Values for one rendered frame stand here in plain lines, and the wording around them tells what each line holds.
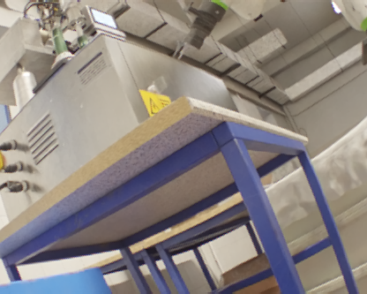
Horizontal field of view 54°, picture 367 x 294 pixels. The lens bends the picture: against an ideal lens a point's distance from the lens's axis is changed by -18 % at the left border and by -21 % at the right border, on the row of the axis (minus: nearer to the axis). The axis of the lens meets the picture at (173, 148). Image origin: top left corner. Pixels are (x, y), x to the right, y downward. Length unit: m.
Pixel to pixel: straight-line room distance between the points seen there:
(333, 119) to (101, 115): 10.49
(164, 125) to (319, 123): 10.67
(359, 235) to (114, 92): 0.95
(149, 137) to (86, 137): 0.25
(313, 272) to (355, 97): 9.86
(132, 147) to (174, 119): 0.07
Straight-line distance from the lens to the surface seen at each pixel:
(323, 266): 1.45
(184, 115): 0.55
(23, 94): 1.03
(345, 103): 11.16
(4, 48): 1.18
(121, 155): 0.60
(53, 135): 0.88
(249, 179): 0.62
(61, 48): 1.00
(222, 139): 0.64
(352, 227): 1.37
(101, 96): 0.79
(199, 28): 1.45
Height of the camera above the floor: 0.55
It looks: 16 degrees up
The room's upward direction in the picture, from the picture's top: 24 degrees counter-clockwise
